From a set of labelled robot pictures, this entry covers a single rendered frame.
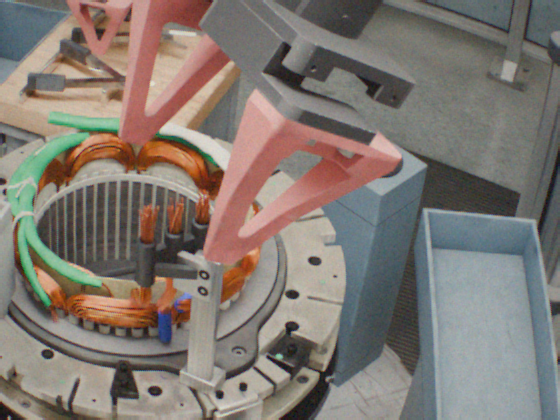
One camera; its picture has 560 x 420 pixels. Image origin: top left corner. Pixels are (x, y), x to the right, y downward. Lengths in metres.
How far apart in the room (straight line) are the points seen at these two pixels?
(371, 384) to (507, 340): 0.31
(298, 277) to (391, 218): 0.24
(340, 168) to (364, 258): 0.65
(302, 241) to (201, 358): 0.18
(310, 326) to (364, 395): 0.40
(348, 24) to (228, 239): 0.09
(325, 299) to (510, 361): 0.18
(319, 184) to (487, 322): 0.53
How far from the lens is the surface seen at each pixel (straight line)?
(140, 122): 0.54
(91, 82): 1.08
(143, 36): 0.51
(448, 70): 3.25
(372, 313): 1.20
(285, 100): 0.42
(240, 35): 0.45
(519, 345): 0.98
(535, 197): 1.19
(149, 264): 0.72
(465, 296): 1.01
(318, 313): 0.87
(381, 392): 1.25
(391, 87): 0.46
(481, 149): 2.98
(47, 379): 0.80
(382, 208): 1.09
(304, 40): 0.43
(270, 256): 0.89
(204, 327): 0.76
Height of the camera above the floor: 1.69
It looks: 39 degrees down
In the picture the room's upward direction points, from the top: 8 degrees clockwise
